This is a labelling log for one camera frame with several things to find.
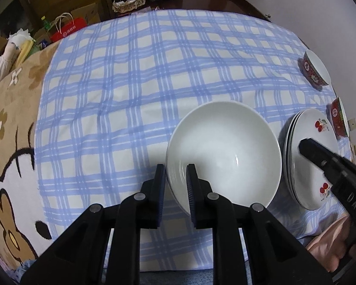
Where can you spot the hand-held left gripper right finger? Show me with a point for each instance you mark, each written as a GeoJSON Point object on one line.
{"type": "Point", "coordinates": [192, 196]}

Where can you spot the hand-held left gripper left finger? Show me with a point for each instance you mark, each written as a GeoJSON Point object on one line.
{"type": "Point", "coordinates": [158, 196]}

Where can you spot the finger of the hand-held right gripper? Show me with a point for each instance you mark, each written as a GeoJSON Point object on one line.
{"type": "Point", "coordinates": [317, 154]}

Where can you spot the white cherry plate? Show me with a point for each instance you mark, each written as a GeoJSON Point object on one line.
{"type": "Point", "coordinates": [287, 154]}
{"type": "Point", "coordinates": [307, 181]}
{"type": "Point", "coordinates": [284, 157]}

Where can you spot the red patterned bowl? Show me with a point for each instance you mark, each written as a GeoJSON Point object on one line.
{"type": "Point", "coordinates": [314, 66]}
{"type": "Point", "coordinates": [339, 118]}

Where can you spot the plain white bowl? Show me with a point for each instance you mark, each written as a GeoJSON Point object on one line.
{"type": "Point", "coordinates": [225, 142]}

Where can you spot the person's pink clothing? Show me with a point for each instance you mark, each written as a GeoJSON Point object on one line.
{"type": "Point", "coordinates": [326, 243]}

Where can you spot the person's blue jeans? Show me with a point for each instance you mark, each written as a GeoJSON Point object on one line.
{"type": "Point", "coordinates": [181, 277]}

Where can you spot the blue checked tablecloth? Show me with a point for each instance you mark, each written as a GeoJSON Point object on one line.
{"type": "Point", "coordinates": [136, 80]}

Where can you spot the light blue fuzzy cloth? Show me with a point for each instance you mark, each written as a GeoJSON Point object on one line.
{"type": "Point", "coordinates": [23, 268]}

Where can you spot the brown floral blanket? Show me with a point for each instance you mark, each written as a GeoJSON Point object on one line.
{"type": "Point", "coordinates": [14, 130]}

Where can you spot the red shopping bag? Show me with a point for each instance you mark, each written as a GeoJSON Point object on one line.
{"type": "Point", "coordinates": [68, 29]}

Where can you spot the wicker basket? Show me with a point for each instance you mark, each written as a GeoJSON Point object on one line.
{"type": "Point", "coordinates": [129, 4]}

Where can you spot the yellow cushion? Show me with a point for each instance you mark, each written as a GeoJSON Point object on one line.
{"type": "Point", "coordinates": [25, 52]}

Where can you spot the closed cardboard box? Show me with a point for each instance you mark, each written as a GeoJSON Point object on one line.
{"type": "Point", "coordinates": [86, 13]}

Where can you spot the green bottle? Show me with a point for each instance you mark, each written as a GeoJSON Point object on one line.
{"type": "Point", "coordinates": [46, 23]}

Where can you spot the white spiky plush toy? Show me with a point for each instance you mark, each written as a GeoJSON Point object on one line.
{"type": "Point", "coordinates": [19, 35]}

